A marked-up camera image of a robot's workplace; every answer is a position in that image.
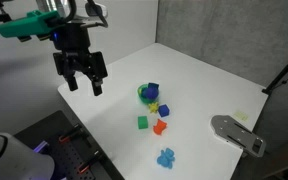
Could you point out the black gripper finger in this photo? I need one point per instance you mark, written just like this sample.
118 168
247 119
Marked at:
98 83
71 81

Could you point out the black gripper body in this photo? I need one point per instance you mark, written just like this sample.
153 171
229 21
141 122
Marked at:
71 40

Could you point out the purple bumpy ball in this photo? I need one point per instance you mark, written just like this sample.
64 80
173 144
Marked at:
149 93

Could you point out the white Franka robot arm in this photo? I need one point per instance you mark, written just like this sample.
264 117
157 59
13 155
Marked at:
15 156

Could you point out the green bowl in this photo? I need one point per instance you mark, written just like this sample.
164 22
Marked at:
141 95

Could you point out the black orange clamp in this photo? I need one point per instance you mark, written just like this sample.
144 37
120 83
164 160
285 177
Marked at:
69 134
90 162

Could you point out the green foam cube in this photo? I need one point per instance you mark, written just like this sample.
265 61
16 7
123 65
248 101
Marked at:
142 122

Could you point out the yellow spiky toy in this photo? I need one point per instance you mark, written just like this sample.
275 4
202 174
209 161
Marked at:
153 107

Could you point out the black perforated base board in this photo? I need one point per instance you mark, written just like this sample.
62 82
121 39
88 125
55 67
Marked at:
74 150

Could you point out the orange rubber animal toy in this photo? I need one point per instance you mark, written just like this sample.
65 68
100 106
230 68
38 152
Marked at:
160 127

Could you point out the blue rubber elephant toy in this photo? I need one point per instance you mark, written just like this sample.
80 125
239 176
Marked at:
166 158

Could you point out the pale yellow sticker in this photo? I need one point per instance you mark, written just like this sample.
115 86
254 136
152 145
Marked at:
240 115

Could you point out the grey metal mounting plate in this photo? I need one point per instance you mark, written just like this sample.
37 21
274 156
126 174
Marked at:
237 135

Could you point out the black tripod pole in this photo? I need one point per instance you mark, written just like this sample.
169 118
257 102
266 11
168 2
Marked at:
284 71

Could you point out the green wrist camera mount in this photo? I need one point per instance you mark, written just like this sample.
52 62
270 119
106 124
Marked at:
24 26

